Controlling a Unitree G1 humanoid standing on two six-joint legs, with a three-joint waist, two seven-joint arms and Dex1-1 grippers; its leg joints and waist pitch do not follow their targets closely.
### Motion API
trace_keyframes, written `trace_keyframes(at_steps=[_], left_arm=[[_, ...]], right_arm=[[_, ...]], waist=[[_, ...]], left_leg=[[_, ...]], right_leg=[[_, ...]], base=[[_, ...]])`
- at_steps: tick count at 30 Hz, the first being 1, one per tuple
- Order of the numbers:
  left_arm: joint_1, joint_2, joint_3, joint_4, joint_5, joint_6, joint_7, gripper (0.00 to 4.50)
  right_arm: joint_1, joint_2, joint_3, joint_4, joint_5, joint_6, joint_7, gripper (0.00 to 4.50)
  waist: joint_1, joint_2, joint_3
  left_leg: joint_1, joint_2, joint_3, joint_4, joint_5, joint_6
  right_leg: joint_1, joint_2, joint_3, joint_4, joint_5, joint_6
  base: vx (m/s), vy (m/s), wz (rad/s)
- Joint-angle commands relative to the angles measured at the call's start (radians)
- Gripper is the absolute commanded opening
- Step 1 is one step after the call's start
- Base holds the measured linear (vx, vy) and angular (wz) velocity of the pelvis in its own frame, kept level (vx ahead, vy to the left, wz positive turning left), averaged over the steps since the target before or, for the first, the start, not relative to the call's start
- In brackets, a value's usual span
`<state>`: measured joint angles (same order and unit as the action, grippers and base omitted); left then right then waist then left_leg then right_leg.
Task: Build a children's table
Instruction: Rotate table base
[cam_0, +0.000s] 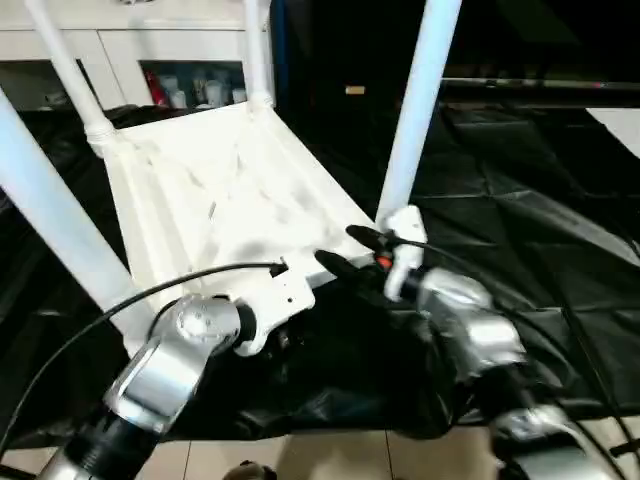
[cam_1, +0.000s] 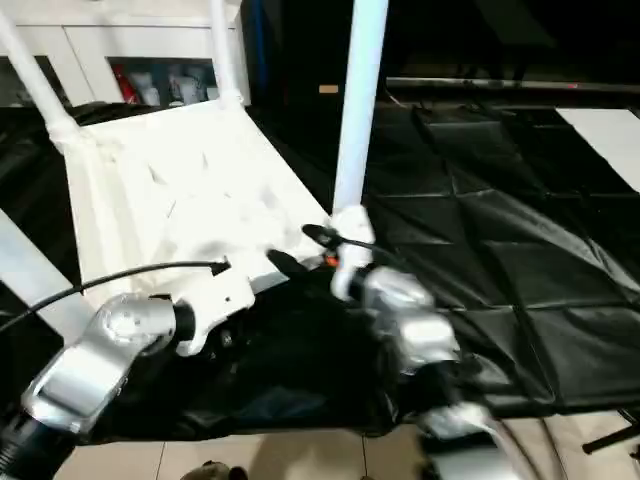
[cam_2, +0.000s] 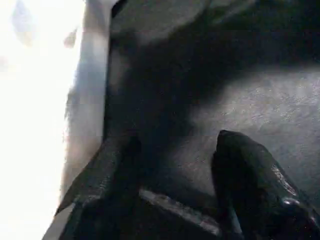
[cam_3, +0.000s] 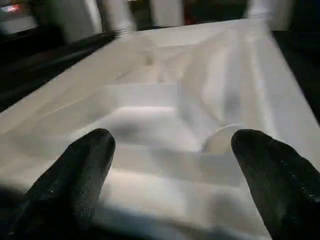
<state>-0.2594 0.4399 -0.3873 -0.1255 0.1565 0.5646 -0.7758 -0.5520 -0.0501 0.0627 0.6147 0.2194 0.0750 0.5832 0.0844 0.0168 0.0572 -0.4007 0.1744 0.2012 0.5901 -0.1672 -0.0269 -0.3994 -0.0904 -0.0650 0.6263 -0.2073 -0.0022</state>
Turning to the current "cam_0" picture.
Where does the white plastic table top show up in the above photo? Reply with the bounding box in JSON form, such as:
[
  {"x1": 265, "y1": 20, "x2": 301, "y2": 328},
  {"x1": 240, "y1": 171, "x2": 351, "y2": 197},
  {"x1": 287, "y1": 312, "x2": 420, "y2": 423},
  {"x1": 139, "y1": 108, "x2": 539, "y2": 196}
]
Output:
[{"x1": 84, "y1": 97, "x2": 387, "y2": 357}]

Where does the red bottle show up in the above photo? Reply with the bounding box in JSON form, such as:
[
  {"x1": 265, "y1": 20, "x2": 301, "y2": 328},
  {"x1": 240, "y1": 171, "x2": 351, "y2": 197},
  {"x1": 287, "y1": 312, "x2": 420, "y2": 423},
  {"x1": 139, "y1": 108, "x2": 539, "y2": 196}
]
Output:
[{"x1": 144, "y1": 69, "x2": 165, "y2": 105}]

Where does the white flat board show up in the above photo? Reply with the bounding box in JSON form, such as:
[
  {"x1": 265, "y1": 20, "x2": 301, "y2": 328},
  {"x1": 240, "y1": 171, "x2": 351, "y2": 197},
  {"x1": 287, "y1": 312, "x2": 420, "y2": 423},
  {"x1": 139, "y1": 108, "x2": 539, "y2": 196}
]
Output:
[{"x1": 587, "y1": 107, "x2": 640, "y2": 157}]

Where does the black table mat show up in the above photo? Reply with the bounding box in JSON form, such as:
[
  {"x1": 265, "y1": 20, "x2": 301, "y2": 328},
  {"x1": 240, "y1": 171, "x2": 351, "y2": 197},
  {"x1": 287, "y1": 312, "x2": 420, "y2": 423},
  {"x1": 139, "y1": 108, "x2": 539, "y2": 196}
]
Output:
[{"x1": 0, "y1": 102, "x2": 640, "y2": 444}]

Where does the white glass-door cabinet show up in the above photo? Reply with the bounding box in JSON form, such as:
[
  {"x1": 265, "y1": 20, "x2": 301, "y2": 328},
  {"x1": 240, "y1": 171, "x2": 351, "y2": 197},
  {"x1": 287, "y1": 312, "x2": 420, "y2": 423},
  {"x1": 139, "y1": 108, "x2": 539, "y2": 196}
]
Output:
[{"x1": 0, "y1": 0, "x2": 277, "y2": 112}]

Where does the dark robot foot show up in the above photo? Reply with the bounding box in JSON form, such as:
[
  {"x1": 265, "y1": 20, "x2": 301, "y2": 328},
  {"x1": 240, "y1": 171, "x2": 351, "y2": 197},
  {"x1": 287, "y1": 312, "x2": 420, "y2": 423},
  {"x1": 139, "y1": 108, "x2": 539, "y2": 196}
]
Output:
[{"x1": 223, "y1": 460, "x2": 279, "y2": 480}]

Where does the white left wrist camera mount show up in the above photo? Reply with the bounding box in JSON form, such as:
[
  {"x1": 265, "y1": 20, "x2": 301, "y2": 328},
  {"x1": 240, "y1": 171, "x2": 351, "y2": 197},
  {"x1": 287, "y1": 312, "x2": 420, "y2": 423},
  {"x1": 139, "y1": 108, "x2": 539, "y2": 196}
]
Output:
[{"x1": 233, "y1": 254, "x2": 317, "y2": 358}]

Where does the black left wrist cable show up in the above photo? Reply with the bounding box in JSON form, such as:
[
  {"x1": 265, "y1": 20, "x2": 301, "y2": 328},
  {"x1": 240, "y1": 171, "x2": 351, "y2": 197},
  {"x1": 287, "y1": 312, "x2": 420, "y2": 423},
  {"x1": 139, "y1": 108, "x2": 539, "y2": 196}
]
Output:
[{"x1": 0, "y1": 258, "x2": 292, "y2": 454}]

